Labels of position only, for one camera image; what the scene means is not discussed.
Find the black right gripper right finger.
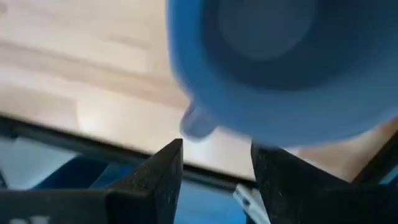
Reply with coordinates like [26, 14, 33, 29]
[250, 141, 354, 224]

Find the silver metal bracket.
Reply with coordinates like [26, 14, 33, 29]
[232, 182, 272, 224]

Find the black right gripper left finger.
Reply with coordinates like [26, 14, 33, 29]
[104, 138, 184, 224]

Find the blue mug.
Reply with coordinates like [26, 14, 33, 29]
[165, 0, 398, 149]

